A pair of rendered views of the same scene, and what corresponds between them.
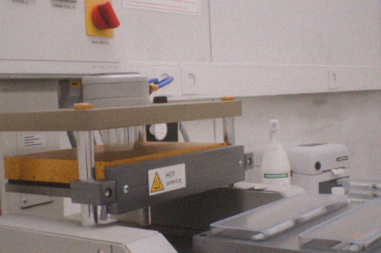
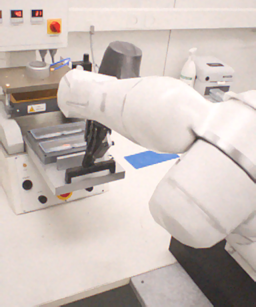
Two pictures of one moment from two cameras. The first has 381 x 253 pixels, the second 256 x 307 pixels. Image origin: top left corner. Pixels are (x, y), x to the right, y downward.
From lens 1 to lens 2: 0.96 m
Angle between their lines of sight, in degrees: 32
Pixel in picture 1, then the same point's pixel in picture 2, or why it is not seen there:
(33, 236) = not seen: outside the picture
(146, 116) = (31, 88)
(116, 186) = (14, 110)
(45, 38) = (27, 36)
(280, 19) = not seen: outside the picture
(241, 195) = not seen: hidden behind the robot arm
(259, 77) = (203, 18)
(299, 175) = (198, 80)
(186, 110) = (51, 85)
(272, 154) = (186, 66)
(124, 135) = not seen: hidden behind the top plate
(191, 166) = (49, 104)
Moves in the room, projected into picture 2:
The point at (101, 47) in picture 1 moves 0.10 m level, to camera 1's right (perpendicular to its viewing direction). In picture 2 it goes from (54, 37) to (78, 42)
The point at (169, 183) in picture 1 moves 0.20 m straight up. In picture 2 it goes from (37, 109) to (37, 50)
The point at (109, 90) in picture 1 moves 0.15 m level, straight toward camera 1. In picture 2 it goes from (30, 72) to (7, 87)
